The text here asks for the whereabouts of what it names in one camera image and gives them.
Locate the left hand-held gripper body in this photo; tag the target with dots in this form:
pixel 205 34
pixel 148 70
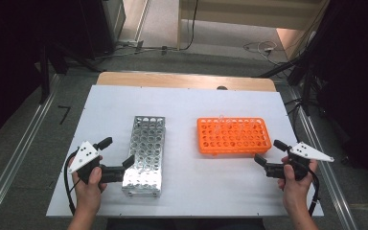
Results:
pixel 84 156

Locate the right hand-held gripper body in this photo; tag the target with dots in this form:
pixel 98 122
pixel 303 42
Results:
pixel 310 152

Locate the orange plastic test tube rack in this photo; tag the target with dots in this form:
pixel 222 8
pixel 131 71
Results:
pixel 252 143

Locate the metal test tube rack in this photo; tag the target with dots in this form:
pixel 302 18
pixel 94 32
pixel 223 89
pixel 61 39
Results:
pixel 147 179

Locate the clear glass test tube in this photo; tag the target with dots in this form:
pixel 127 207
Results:
pixel 217 128
pixel 221 120
pixel 241 126

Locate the person's left hand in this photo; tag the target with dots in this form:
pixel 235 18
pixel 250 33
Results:
pixel 87 191

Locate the person's right hand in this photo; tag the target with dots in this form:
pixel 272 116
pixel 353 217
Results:
pixel 295 191

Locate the white table board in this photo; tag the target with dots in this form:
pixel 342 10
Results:
pixel 185 179

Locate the black metal stand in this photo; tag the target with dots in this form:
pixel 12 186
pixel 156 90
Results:
pixel 306 89
pixel 44 80

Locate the wooden table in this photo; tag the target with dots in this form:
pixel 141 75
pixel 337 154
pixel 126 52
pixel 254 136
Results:
pixel 172 80

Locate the grey cabinet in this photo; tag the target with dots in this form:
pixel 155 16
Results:
pixel 115 19

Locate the beige wooden furniture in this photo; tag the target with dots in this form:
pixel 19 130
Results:
pixel 236 16

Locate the metal floor rail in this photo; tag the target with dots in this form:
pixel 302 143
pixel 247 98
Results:
pixel 337 198
pixel 17 156

